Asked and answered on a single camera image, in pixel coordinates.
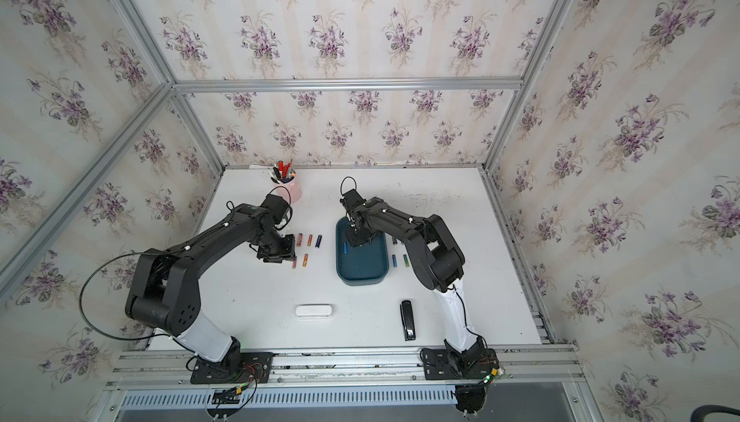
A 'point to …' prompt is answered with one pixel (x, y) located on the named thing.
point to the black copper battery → (393, 240)
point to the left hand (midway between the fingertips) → (293, 259)
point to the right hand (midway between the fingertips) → (360, 239)
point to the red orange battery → (310, 236)
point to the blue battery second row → (395, 264)
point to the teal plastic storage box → (360, 266)
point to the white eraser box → (313, 311)
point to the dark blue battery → (319, 240)
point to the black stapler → (408, 320)
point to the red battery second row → (295, 263)
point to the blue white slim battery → (345, 248)
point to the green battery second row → (406, 260)
